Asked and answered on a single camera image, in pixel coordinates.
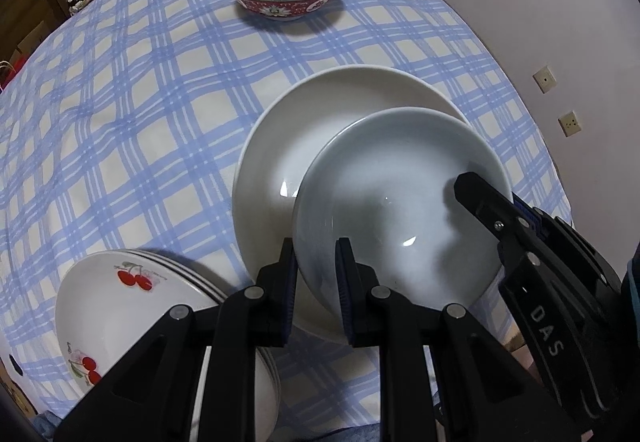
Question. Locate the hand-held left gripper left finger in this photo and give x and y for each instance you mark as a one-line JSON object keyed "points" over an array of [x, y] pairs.
{"points": [[290, 294]]}

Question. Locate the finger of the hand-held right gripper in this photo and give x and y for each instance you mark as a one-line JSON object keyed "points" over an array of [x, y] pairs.
{"points": [[542, 224], [487, 207]]}

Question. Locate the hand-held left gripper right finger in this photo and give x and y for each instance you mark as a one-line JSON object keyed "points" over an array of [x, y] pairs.
{"points": [[345, 294]]}

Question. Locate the small white plate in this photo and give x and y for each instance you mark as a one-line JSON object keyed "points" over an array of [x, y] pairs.
{"points": [[390, 182]]}

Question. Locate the large white plate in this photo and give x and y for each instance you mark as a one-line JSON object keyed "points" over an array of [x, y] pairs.
{"points": [[300, 131]]}

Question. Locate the white cherry print plate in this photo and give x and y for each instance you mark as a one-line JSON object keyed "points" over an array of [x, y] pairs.
{"points": [[214, 283], [198, 278], [100, 307]]}

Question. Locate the blue plaid tablecloth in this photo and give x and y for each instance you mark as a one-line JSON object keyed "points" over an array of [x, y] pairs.
{"points": [[125, 121]]}

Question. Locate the red shopping bag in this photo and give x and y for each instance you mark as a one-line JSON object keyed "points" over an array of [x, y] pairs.
{"points": [[9, 74]]}

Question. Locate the cardboard box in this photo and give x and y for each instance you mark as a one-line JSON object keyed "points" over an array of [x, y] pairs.
{"points": [[31, 39]]}

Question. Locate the beige wall socket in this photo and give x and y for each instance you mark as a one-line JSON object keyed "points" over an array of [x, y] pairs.
{"points": [[571, 123], [545, 79]]}

